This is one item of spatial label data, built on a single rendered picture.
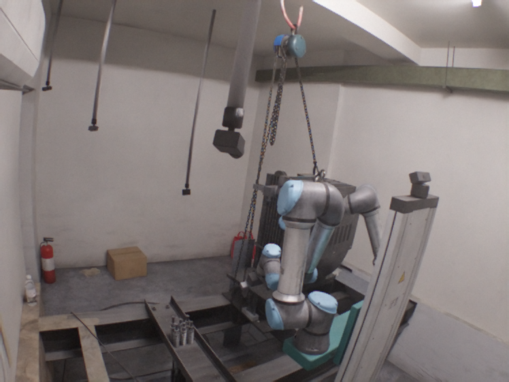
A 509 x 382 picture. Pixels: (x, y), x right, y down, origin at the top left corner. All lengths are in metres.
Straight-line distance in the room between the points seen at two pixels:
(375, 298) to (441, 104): 1.97
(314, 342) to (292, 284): 0.28
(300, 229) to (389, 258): 0.32
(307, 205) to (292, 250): 0.16
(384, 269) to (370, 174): 2.02
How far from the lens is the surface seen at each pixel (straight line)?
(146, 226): 4.06
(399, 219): 1.06
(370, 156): 3.07
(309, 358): 1.24
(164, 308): 2.21
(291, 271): 1.07
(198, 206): 4.23
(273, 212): 2.19
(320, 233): 1.17
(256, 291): 2.07
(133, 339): 2.30
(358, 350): 1.28
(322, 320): 1.18
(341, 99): 3.37
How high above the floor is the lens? 1.94
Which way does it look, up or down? 10 degrees down
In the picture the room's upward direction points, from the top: 9 degrees clockwise
